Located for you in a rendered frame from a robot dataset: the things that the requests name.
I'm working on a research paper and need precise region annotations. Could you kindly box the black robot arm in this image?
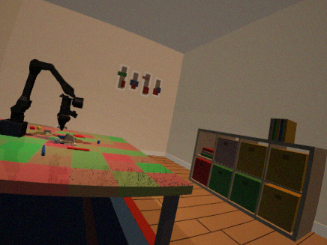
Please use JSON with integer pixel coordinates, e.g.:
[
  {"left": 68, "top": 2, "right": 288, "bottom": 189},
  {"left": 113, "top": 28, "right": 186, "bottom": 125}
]
[{"left": 9, "top": 59, "right": 84, "bottom": 123}]

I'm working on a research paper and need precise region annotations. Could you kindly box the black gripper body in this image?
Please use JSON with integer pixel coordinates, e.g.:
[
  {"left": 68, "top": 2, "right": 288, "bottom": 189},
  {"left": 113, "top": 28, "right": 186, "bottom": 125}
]
[{"left": 57, "top": 105, "right": 71, "bottom": 121}]

